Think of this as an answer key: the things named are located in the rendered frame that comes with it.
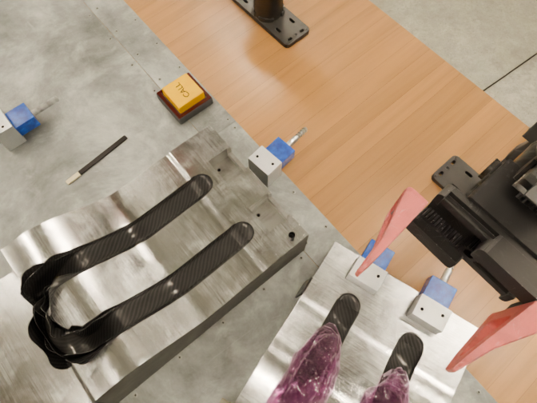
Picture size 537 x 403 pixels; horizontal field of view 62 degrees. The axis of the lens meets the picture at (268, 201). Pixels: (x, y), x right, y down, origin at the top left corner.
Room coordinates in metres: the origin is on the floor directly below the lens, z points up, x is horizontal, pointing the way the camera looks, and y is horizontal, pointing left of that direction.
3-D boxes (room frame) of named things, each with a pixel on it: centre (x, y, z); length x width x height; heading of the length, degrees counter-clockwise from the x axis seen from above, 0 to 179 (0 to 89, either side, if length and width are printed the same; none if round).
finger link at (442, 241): (0.10, -0.12, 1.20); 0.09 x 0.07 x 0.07; 132
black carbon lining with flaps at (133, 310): (0.15, 0.19, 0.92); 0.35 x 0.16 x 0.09; 130
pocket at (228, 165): (0.33, 0.07, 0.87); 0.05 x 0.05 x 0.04; 40
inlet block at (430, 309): (0.14, -0.27, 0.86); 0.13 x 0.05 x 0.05; 148
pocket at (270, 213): (0.25, 0.00, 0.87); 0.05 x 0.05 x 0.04; 40
